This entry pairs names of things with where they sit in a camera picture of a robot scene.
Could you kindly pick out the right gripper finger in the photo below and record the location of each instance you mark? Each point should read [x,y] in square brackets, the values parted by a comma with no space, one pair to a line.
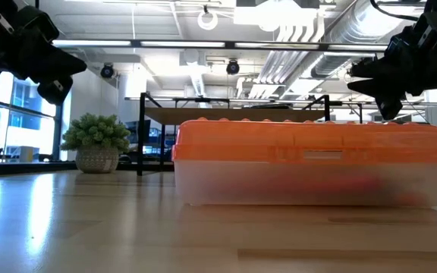
[381,86]
[378,70]

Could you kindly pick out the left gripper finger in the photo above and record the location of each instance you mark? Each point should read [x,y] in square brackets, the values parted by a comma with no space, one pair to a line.
[46,77]
[59,62]

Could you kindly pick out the large window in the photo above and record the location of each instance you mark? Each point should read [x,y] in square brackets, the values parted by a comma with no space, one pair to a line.
[25,129]

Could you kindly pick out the white ceiling conduit bundle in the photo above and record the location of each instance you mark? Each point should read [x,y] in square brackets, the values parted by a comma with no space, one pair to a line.
[290,66]

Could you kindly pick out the silver ventilation duct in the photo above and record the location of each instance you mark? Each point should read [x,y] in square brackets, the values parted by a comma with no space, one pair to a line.
[355,26]

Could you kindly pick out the long linear ceiling light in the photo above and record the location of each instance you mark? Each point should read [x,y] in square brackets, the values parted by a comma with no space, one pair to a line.
[173,44]

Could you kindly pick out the pink highlighter pen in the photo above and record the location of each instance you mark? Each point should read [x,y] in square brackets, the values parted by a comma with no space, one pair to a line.
[355,186]

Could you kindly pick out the clear pencil box orange lid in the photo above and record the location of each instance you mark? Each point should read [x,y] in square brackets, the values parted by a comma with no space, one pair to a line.
[298,140]

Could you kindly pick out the wooden shelf riser black legs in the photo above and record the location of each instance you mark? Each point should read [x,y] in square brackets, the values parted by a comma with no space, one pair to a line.
[188,115]

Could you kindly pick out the background desk monitor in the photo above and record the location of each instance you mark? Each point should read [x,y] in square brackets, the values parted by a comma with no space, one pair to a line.
[137,130]

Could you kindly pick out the green potted plant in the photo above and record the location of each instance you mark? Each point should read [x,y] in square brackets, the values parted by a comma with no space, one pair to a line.
[96,140]

